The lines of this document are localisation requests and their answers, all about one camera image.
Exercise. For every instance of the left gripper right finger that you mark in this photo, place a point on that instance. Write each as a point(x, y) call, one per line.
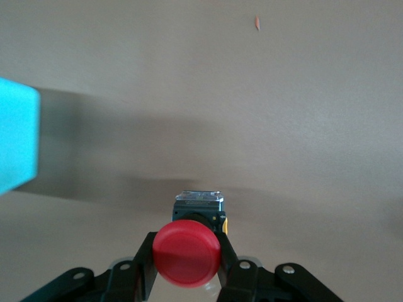
point(248, 283)

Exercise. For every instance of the small orange debris speck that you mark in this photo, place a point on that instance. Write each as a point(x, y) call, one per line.
point(257, 22)

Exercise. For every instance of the cyan plastic bin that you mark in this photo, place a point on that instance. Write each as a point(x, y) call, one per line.
point(17, 135)

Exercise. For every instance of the red push button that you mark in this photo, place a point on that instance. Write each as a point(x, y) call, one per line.
point(185, 251)

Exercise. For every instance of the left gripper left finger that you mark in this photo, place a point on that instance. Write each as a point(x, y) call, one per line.
point(126, 283)

